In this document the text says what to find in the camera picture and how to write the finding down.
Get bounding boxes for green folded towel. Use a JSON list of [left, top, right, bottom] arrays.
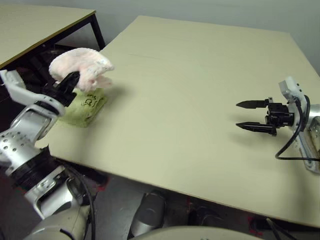
[[56, 87, 109, 128]]

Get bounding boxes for robot right leg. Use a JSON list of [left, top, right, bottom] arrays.
[[189, 206, 227, 227]]

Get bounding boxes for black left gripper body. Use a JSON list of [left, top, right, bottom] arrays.
[[42, 81, 77, 108]]

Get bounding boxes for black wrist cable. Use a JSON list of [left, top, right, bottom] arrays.
[[67, 167, 97, 240], [274, 94, 320, 161]]

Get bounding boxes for robot left leg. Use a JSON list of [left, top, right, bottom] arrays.
[[129, 190, 167, 237]]

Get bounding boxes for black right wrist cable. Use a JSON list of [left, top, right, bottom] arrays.
[[274, 94, 320, 161]]

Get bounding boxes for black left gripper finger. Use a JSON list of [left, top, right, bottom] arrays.
[[58, 70, 81, 93]]

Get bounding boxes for side table with black frame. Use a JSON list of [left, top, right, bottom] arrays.
[[0, 3, 106, 83]]

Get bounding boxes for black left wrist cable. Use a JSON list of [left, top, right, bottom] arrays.
[[67, 167, 97, 240]]

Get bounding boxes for grey robot torso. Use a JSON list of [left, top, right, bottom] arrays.
[[133, 225, 266, 240]]

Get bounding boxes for pink towel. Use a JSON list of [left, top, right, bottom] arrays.
[[48, 47, 115, 92]]

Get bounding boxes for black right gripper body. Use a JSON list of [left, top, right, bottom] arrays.
[[263, 96, 296, 137]]

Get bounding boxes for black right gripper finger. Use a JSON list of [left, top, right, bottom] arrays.
[[235, 121, 278, 137], [235, 99, 270, 110]]

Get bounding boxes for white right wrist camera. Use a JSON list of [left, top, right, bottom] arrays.
[[278, 76, 311, 133]]

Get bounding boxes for robot leg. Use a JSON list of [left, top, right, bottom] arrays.
[[129, 190, 167, 237], [189, 206, 227, 227]]

